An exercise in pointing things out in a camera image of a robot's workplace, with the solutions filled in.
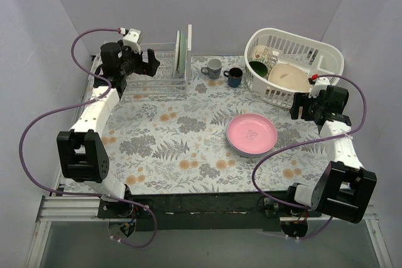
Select pink plate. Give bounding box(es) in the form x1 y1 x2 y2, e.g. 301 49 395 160
226 113 278 156

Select blue plate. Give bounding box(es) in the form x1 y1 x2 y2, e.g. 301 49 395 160
232 147 270 158

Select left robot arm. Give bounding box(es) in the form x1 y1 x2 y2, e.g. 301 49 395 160
57 41 160 218

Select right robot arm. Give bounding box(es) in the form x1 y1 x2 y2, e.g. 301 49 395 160
284 85 377 223

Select cream leaf-shaped dish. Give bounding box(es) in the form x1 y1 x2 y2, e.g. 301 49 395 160
268 63 311 92

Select green plate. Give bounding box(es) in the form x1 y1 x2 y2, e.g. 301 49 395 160
177 32 187 78

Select white plate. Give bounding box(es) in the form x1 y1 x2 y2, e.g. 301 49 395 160
172 30 181 78

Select white plastic basket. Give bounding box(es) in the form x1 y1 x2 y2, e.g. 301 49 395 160
244 28 344 108

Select floral mug green inside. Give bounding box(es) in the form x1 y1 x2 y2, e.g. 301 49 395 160
248 45 272 77

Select white cutting board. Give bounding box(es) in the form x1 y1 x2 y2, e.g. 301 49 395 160
187 24 192 52

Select grey mug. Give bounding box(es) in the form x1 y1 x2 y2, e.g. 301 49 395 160
200 58 222 80

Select dark blue mug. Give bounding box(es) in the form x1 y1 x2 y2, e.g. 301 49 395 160
224 67 243 88

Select floral tablecloth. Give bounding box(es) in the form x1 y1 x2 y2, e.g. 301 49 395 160
102 56 328 194

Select white wire dish rack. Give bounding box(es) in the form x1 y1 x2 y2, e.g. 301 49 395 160
92 40 191 97

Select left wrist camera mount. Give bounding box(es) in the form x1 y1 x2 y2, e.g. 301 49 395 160
118 27 143 54

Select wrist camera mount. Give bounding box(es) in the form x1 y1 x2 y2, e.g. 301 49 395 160
308 74 330 99
118 27 143 54

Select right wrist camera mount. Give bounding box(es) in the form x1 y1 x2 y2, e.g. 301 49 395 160
308 74 330 99

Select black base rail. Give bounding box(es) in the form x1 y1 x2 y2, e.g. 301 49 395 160
97 190 312 233

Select aluminium frame rail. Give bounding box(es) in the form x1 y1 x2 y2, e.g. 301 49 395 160
35 195 111 222

